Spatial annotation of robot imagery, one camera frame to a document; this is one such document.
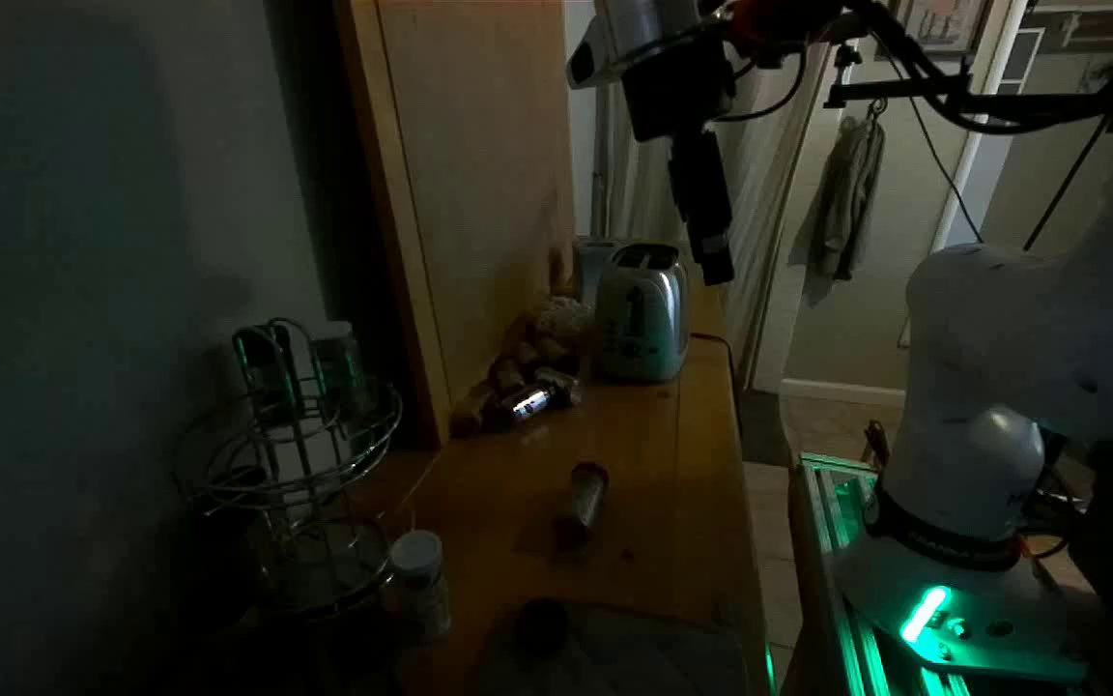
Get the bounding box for dark flat mat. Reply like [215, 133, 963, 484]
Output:
[475, 600, 769, 696]

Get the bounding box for crinkled clear plastic bag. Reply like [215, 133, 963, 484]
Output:
[506, 295, 601, 377]

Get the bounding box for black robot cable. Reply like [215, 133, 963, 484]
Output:
[706, 0, 1113, 255]

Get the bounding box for large wooden board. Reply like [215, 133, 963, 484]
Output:
[331, 0, 583, 448]

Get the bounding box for small dark spice bottle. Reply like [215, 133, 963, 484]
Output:
[560, 457, 615, 541]

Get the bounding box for hanging grey cloth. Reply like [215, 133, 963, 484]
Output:
[802, 102, 891, 288]

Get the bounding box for small glass spice jar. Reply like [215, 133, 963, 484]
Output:
[226, 320, 306, 423]
[306, 318, 372, 417]

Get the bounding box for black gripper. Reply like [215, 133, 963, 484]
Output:
[621, 23, 740, 288]

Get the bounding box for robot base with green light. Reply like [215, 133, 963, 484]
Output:
[783, 448, 1100, 696]

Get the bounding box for small dark round lid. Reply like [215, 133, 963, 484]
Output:
[509, 600, 574, 666]

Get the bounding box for silver two-slot toaster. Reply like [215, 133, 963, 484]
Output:
[591, 239, 691, 386]

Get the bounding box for round wire spice rack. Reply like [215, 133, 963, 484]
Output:
[168, 311, 411, 626]

